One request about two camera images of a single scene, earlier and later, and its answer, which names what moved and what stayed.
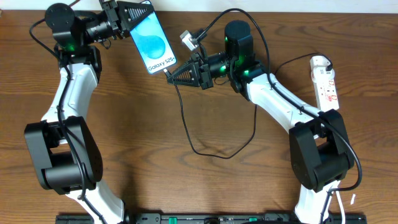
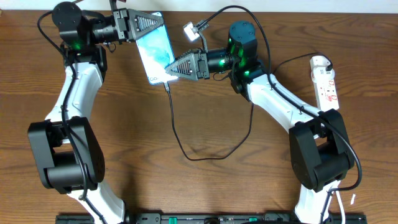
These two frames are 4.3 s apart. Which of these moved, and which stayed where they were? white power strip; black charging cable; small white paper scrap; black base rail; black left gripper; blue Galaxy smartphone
Moved: blue Galaxy smartphone; black charging cable; black left gripper
Stayed: white power strip; small white paper scrap; black base rail
